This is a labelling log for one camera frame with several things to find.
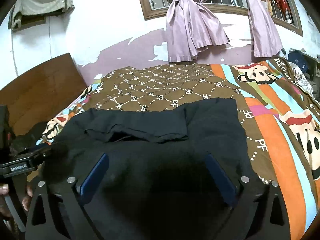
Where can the person's left hand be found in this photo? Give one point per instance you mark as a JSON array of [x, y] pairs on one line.
[[26, 201]]

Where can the black jacket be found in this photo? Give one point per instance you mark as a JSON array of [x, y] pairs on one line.
[[157, 185]]

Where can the colourful monkey print blanket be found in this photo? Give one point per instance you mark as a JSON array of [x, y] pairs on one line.
[[281, 121]]

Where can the brown wooden headboard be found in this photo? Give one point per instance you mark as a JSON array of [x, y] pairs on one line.
[[41, 93]]

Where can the pink curtain right panel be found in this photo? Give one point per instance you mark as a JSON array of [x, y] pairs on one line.
[[266, 40]]

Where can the beige cloth on wall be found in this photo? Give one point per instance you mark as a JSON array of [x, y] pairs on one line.
[[24, 10]]

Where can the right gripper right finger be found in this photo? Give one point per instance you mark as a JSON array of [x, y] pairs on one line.
[[255, 210]]

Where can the pink curtain left panel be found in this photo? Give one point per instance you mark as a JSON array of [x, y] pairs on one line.
[[191, 29]]

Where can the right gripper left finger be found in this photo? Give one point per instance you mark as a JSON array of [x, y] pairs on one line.
[[62, 215]]

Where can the pink curtain panel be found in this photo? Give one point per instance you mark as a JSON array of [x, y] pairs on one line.
[[191, 29], [266, 40]]

